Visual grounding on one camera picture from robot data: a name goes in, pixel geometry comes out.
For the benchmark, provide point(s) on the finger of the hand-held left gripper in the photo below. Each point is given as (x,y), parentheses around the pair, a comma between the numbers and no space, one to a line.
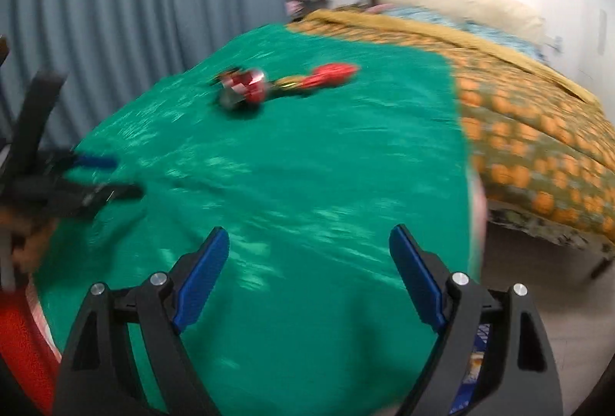
(110,192)
(96,162)

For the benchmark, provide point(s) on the person's left hand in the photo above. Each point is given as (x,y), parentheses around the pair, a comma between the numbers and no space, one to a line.
(33,243)

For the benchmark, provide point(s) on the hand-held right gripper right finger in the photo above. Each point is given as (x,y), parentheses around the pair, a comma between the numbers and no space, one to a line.
(418,276)

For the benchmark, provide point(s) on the blue snack packet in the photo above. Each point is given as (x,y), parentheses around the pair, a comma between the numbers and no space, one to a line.
(473,363)

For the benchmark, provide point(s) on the light blue patterned sheet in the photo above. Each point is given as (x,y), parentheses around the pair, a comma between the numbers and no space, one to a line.
(480,29)

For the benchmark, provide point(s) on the red drink can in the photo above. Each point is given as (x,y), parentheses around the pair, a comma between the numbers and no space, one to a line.
(245,87)

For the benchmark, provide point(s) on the dark wooden bed leg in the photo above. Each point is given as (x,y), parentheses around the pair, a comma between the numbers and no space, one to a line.
(600,266)

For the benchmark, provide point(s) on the red plastic object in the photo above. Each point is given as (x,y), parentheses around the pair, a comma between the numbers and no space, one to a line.
(24,349)

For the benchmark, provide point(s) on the orange flower print quilt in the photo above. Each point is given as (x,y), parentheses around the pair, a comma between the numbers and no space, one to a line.
(528,132)

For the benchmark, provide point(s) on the green satin cloth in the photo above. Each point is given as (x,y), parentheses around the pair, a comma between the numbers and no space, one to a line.
(288,180)

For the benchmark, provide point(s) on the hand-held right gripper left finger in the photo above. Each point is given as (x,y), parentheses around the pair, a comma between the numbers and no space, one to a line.
(202,281)

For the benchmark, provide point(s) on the black leaf print bed sheet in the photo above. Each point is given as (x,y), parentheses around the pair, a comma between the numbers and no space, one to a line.
(552,228)

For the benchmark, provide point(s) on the red snack packet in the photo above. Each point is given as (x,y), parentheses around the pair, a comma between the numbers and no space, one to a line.
(331,72)

